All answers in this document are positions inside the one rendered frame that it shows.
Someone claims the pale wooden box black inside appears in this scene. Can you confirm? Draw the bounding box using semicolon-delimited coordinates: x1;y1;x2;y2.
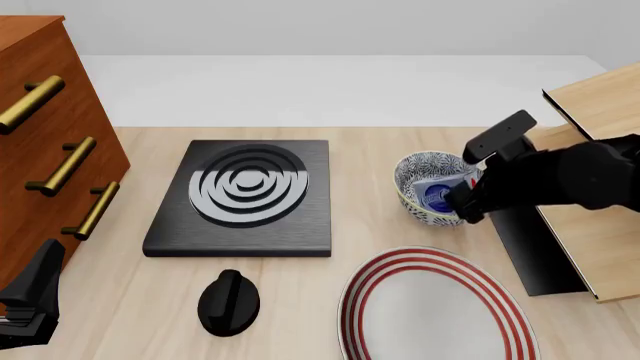
491;61;640;306

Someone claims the wooden cabinet drawer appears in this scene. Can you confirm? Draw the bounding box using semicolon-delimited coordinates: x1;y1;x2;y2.
0;100;119;226
0;33;99;159
0;149;132;290

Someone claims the brass drawer handle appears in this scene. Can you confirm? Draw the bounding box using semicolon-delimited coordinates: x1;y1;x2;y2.
60;180;121;242
24;135;98;198
0;75;67;136

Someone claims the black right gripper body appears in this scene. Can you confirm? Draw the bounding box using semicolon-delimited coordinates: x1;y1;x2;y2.
473;147;562;214

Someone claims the cream cheese box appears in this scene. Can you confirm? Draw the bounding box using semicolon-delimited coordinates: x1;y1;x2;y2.
411;172;484;216

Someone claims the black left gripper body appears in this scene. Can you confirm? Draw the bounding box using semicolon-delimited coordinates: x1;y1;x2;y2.
0;299;62;351

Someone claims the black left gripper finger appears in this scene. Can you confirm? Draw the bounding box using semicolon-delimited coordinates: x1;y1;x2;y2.
0;237;67;313

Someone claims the white plate with red rings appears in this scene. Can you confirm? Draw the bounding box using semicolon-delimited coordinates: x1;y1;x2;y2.
337;245;542;360

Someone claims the flat black stove plate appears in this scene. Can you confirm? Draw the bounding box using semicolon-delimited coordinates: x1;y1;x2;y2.
142;139;334;259

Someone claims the round black stove knob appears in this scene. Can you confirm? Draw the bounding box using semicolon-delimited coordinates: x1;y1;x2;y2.
196;268;262;338

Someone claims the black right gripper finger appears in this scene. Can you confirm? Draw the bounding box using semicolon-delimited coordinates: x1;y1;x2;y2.
446;186;494;226

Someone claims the patterned black and white bowl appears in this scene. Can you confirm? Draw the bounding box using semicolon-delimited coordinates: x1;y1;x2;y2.
394;150;484;228

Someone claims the wooden cabinet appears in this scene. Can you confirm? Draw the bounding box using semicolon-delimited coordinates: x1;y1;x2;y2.
0;14;132;297

